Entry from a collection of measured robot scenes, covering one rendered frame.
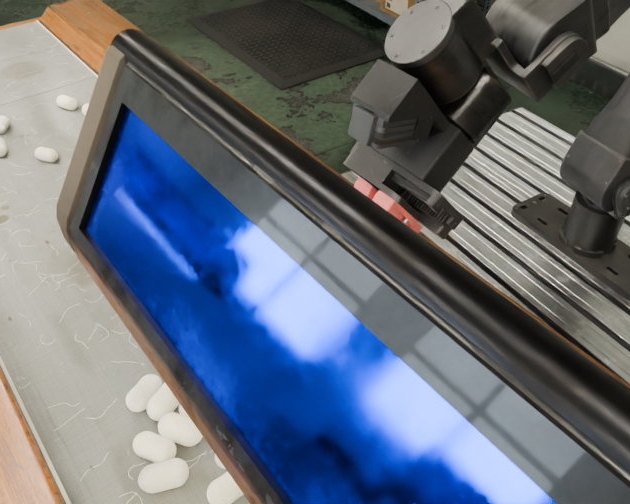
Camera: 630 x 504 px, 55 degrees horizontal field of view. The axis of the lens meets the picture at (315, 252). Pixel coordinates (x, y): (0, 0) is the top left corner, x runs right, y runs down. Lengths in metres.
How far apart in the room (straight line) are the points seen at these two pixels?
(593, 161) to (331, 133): 1.63
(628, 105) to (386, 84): 0.33
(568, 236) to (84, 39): 0.83
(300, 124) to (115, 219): 2.15
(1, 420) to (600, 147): 0.64
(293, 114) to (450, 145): 1.92
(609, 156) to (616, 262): 0.16
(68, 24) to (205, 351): 1.09
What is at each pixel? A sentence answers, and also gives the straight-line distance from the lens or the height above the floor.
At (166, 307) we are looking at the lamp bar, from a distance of 0.18.
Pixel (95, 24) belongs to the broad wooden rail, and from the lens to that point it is 1.21.
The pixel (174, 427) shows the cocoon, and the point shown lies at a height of 0.76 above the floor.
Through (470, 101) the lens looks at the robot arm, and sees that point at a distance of 0.54.
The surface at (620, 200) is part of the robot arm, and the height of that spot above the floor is 0.79.
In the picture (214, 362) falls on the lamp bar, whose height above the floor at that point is 1.07.
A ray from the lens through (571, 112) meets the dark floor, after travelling 2.61.
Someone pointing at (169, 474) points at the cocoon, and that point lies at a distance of 0.50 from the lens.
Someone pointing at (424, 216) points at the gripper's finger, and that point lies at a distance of 0.55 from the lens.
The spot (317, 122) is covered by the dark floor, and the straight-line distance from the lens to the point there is 2.35.
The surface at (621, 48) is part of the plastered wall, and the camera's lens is 2.72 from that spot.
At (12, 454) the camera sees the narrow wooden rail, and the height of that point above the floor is 0.76.
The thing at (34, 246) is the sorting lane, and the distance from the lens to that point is 0.74.
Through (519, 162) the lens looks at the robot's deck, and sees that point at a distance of 0.98.
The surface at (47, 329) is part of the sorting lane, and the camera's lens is 0.65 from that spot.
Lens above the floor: 1.19
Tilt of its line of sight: 42 degrees down
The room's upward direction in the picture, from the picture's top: straight up
